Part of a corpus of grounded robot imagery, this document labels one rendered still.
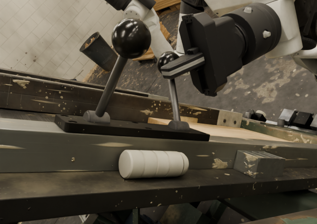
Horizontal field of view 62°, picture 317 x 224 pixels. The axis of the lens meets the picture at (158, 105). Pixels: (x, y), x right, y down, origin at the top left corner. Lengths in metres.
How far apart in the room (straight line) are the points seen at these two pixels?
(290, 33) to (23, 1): 5.68
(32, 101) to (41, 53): 5.25
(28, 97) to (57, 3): 5.55
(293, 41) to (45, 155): 0.43
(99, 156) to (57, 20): 5.80
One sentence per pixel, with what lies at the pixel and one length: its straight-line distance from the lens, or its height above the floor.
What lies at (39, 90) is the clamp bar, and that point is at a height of 1.51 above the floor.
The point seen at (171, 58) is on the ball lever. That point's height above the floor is 1.45.
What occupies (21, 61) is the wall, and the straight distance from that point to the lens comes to 5.80.
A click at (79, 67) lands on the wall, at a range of 6.07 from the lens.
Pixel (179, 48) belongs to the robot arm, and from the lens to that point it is 1.03.
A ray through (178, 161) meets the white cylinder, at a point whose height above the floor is 1.41.
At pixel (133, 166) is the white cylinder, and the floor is 1.46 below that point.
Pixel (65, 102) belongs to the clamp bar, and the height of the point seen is 1.44.
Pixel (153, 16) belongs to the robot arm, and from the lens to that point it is 1.01.
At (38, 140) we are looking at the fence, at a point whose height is 1.54.
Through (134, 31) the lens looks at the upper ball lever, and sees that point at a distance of 0.24.
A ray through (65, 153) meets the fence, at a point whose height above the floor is 1.51.
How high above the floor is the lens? 1.62
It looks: 31 degrees down
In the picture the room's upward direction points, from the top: 45 degrees counter-clockwise
